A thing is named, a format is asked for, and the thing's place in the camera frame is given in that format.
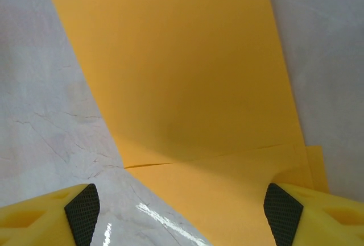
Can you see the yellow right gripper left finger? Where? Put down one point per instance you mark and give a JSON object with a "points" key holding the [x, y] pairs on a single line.
{"points": [[42, 223]]}

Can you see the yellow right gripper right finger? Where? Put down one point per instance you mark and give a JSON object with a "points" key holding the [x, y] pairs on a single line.
{"points": [[327, 220]]}

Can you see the orange cloth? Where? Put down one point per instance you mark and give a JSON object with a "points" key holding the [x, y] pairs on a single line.
{"points": [[185, 72]]}

